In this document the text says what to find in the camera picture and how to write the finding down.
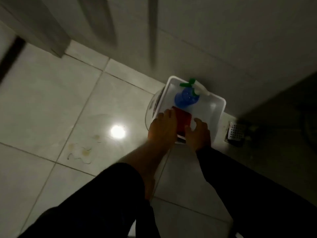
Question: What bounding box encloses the blue spray bottle green trigger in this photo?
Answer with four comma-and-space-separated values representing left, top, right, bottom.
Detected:
174, 78, 211, 109

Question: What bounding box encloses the person's right forearm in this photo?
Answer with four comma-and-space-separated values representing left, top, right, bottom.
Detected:
196, 146, 317, 238

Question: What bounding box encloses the person's left hand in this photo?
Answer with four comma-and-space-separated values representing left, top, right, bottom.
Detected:
148, 109, 178, 147

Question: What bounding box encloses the dark door edge strip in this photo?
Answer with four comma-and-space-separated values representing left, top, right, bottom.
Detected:
0, 36, 27, 83

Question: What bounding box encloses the white door frame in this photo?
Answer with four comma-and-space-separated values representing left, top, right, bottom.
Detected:
0, 0, 73, 59

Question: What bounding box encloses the red cloth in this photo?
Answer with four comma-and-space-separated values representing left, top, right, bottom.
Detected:
172, 105, 193, 137

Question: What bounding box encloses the metal floor drain grate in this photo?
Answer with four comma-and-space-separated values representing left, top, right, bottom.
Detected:
224, 121, 246, 147

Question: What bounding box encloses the person's right hand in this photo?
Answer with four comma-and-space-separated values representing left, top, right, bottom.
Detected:
184, 118, 211, 152

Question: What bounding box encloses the person's left forearm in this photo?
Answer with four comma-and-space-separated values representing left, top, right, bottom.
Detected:
118, 141, 174, 201

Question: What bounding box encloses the white plastic bin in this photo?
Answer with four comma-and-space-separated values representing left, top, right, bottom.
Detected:
151, 76, 226, 145

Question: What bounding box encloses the clear plastic container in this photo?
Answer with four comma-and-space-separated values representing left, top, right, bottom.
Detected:
145, 88, 165, 125

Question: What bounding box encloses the person's black garment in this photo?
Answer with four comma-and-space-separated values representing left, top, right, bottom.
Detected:
17, 162, 162, 238

